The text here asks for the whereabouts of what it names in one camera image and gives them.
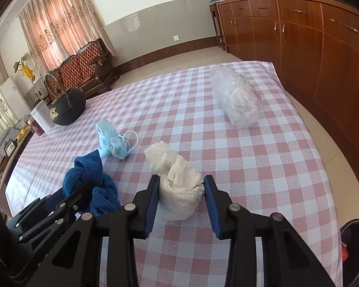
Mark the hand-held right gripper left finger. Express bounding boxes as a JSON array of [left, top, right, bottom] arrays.
[[33, 174, 160, 287]]

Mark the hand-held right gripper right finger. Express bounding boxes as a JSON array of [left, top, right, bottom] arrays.
[[203, 175, 337, 287]]

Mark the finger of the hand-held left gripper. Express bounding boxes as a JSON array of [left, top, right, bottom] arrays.
[[17, 182, 92, 244], [6, 190, 66, 231]]

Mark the blue towel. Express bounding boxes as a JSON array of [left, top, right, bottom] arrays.
[[62, 149, 122, 217]]

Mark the white plastic bag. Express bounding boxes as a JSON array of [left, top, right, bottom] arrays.
[[144, 143, 205, 221]]

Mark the black trash bin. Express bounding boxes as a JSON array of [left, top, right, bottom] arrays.
[[339, 218, 359, 287]]

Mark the blue face mask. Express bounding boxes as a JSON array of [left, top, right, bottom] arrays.
[[111, 131, 139, 160]]

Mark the brown tin box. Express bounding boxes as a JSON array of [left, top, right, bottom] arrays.
[[26, 119, 44, 137]]

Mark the white tin box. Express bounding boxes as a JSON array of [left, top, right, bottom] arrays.
[[30, 100, 56, 133]]

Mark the black teapot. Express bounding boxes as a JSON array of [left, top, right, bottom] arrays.
[[45, 72, 87, 125]]

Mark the pink checkered tablecloth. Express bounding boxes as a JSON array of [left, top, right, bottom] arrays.
[[6, 61, 343, 287]]

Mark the white fridge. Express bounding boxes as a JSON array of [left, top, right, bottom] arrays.
[[0, 76, 29, 117]]

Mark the clear plastic bag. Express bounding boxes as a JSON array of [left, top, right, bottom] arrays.
[[209, 64, 262, 127]]

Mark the yellow flower decoration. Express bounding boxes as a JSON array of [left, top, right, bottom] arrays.
[[13, 52, 42, 102]]

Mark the wooden sofa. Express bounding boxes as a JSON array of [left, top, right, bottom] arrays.
[[44, 38, 120, 102]]

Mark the pink embroidered curtain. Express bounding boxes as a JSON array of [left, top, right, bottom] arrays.
[[19, 0, 118, 72]]

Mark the wooden cabinet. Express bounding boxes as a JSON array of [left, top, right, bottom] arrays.
[[216, 0, 359, 211]]

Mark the small wooden table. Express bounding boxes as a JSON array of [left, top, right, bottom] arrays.
[[209, 3, 226, 51]]

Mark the photo frame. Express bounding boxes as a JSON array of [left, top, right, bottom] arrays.
[[4, 139, 18, 157]]

